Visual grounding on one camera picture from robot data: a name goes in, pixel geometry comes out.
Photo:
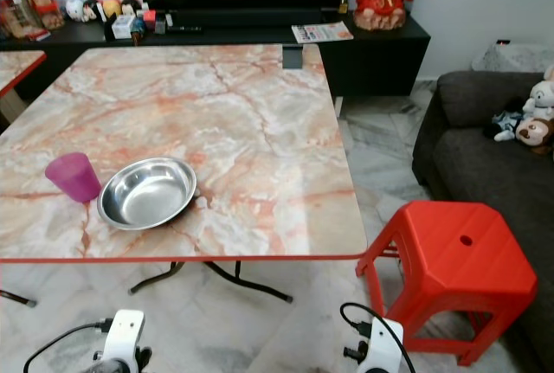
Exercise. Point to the red plastic stool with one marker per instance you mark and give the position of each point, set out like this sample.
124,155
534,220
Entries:
450,269

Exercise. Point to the white round figurine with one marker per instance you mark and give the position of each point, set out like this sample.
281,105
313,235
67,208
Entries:
75,9

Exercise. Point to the brown monkey plush toy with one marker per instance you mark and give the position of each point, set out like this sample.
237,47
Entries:
538,135

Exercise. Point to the grey table clamp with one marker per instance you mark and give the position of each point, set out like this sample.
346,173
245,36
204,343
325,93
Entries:
293,56

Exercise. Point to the white lace cloth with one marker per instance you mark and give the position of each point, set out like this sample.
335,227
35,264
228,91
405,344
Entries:
515,59

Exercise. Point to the dark grey sofa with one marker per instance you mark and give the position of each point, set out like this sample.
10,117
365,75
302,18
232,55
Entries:
476,183

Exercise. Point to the small white box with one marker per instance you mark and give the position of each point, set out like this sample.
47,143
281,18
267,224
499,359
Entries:
123,27

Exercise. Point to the yellow round figurine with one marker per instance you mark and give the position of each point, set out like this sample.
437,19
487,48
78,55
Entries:
111,8

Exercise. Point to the printed magazine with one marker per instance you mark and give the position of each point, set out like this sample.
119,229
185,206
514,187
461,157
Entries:
322,32

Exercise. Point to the black tv console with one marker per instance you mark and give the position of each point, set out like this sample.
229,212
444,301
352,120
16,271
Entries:
381,61

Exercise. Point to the large clear jar red lid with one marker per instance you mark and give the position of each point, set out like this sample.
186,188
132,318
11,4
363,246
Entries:
23,16

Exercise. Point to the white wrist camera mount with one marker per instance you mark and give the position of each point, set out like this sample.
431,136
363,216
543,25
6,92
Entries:
383,347
124,337

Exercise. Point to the black and white plush toy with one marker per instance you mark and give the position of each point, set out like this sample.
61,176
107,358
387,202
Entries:
506,125

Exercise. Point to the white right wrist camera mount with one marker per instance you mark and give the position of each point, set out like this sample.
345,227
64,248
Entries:
383,347

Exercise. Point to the large shallow steel dish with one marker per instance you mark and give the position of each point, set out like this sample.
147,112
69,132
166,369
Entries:
147,193

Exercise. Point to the black round figurine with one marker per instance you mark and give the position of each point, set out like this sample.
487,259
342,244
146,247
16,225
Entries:
132,5
93,10

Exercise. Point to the small clear jar red lid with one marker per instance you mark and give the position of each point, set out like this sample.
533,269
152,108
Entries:
55,9

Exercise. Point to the purple plastic cup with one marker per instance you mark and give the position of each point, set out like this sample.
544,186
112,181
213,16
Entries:
75,176

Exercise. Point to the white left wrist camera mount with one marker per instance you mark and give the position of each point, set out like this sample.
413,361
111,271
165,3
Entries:
124,337

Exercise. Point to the white rabbit plush toy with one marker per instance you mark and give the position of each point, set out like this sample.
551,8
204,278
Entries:
544,94

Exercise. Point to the black folding table leg frame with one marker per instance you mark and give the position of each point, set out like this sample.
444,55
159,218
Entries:
247,285

